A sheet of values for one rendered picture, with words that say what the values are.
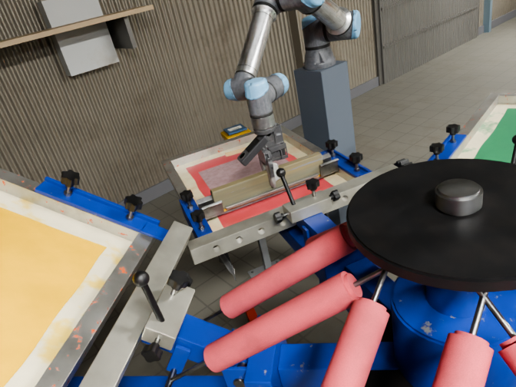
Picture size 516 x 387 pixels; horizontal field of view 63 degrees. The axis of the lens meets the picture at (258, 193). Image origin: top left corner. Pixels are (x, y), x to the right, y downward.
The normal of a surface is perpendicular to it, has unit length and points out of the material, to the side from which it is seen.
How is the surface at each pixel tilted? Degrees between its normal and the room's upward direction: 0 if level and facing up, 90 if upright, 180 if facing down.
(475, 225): 0
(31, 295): 32
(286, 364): 0
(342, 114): 90
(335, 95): 90
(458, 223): 0
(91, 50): 90
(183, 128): 90
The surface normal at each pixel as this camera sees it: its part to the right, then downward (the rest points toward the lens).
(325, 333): -0.20, -0.86
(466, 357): -0.36, -0.47
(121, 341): 0.35, -0.79
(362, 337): -0.08, -0.37
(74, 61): 0.62, 0.25
